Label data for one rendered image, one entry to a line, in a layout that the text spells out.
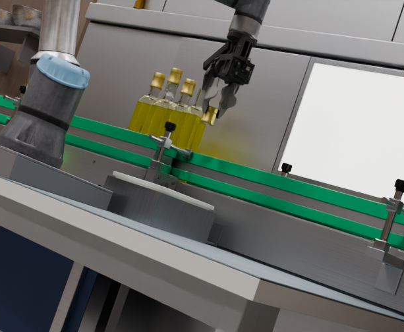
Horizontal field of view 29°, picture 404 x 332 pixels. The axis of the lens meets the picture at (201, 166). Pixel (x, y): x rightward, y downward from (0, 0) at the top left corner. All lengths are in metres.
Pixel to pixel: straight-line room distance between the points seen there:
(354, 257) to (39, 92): 0.77
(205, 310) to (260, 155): 0.99
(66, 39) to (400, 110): 0.83
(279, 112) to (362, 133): 0.26
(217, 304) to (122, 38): 1.59
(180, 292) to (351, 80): 1.00
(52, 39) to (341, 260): 0.83
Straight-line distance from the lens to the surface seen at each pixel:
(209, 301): 1.18
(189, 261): 1.15
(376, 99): 2.01
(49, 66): 1.69
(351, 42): 2.11
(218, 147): 2.19
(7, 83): 7.45
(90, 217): 1.34
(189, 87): 2.15
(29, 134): 1.67
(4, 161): 1.60
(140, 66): 2.52
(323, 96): 2.08
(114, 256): 1.34
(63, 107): 1.68
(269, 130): 2.12
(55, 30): 1.85
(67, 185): 1.65
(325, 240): 1.76
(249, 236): 1.86
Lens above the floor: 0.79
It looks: 4 degrees up
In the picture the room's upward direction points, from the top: 19 degrees clockwise
